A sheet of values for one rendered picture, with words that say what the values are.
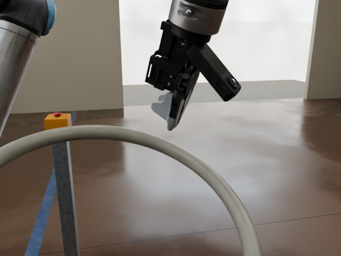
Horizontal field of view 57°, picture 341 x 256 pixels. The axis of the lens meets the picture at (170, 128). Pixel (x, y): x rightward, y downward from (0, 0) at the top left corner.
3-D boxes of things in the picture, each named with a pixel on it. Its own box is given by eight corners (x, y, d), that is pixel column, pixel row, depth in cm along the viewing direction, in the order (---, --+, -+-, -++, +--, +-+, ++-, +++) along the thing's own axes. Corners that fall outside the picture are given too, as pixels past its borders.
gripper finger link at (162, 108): (149, 120, 66) (159, 82, 61) (175, 132, 65) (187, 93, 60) (143, 127, 64) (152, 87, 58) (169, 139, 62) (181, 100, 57)
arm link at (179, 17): (232, 5, 54) (217, 13, 46) (222, 32, 57) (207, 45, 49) (184, -11, 56) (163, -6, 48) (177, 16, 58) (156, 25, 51)
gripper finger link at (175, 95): (173, 108, 63) (184, 70, 58) (181, 112, 62) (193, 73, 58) (164, 119, 59) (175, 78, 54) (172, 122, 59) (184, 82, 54)
